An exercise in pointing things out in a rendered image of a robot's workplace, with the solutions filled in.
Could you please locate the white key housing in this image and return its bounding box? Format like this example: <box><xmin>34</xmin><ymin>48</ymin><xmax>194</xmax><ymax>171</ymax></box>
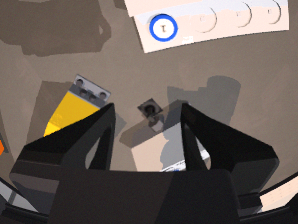
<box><xmin>131</xmin><ymin>98</ymin><xmax>186</xmax><ymax>171</ymax></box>

